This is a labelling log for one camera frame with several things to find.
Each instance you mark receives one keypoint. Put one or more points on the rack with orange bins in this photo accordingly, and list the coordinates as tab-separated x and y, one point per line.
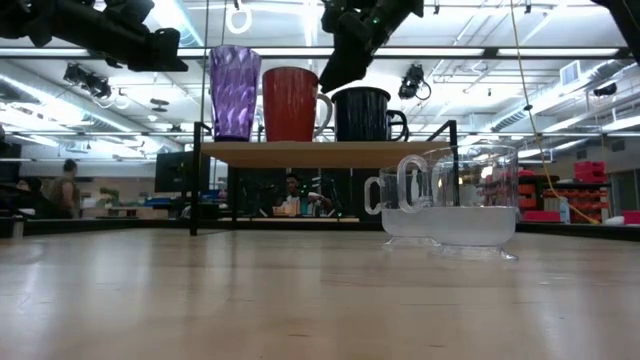
575	200

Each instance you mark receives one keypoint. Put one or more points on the red storage bin stack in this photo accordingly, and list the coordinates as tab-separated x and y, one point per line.
590	171

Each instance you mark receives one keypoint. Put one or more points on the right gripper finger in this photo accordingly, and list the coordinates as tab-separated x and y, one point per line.
345	65

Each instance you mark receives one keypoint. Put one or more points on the pale blue bottle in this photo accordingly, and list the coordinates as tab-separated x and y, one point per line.
565	211

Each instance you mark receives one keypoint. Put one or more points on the black ceiling light rail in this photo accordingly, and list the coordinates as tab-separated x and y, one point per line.
490	52

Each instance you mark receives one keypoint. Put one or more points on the black ceiling spotlight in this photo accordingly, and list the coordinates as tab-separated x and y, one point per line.
90	82
412	80

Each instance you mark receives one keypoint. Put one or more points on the green potted plant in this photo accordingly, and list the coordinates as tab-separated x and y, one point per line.
110	196

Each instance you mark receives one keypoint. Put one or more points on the dark blue glossy mug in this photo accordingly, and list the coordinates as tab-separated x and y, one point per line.
361	115

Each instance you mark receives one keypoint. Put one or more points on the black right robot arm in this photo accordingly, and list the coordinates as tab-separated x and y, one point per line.
627	20

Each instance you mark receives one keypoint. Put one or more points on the purple faceted plastic tumbler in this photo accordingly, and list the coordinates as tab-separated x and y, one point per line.
235	95

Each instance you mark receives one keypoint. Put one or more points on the flat red bin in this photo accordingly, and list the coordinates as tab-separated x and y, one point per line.
541	216

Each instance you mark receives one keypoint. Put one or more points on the black metal table frame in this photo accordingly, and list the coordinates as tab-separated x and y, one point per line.
100	226

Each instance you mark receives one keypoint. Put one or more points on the black monitor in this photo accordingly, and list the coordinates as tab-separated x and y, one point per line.
169	172

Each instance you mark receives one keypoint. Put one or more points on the person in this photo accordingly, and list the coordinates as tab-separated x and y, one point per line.
35	202
66	192
300	202

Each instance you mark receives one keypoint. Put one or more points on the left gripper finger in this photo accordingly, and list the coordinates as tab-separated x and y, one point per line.
160	52

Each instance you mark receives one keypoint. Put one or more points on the orange-red mug white inside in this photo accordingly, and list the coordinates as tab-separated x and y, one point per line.
290	105

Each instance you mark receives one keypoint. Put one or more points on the clear glass mug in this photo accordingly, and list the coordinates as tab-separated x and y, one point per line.
389	227
475	227

